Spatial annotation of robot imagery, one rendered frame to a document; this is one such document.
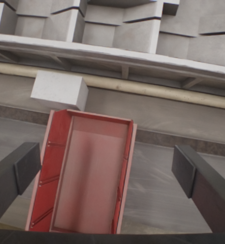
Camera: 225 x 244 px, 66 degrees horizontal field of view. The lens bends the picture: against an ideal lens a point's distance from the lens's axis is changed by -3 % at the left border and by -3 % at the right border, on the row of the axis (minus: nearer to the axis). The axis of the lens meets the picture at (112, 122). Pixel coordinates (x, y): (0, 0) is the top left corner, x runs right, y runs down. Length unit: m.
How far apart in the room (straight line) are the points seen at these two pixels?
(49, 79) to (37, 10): 0.16
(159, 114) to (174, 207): 0.26
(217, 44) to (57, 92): 0.38
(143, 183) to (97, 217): 0.16
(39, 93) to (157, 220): 0.46
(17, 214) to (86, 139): 0.29
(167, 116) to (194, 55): 0.19
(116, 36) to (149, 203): 0.44
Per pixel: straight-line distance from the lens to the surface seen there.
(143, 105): 0.54
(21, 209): 0.61
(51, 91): 0.48
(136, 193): 0.54
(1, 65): 0.66
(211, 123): 0.60
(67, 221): 0.57
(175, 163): 0.17
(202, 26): 0.48
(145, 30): 0.41
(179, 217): 0.58
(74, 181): 0.54
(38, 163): 0.17
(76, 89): 0.46
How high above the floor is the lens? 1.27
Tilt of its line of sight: 80 degrees down
